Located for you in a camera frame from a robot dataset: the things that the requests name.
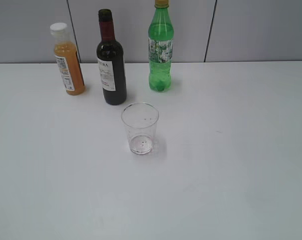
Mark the transparent plastic cup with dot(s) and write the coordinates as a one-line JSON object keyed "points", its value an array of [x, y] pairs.
{"points": [[140, 120]]}

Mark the dark red wine bottle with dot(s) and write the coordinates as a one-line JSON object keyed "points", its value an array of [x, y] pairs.
{"points": [[110, 56]]}

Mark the green soda bottle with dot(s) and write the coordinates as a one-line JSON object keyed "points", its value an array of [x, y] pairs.
{"points": [[160, 47]]}

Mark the orange juice bottle white cap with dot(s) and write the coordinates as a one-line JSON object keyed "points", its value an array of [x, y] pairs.
{"points": [[66, 57]]}

